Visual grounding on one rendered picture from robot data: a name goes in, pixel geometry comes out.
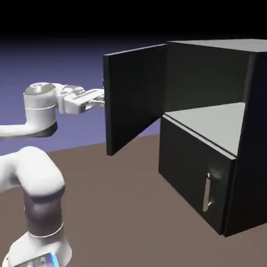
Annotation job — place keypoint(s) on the black cabinet door, closed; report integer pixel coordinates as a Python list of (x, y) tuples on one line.
[(187, 166)]

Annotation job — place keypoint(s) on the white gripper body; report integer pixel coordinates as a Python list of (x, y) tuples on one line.
[(80, 99)]

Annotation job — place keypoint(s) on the black cabinet door, opened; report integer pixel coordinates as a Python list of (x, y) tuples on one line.
[(133, 98)]

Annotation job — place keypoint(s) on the black cabinet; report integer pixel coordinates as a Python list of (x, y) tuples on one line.
[(252, 133)]

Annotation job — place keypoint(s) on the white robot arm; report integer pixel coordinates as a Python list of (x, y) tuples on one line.
[(39, 108)]

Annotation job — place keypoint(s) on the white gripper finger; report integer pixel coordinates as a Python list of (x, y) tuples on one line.
[(97, 103)]

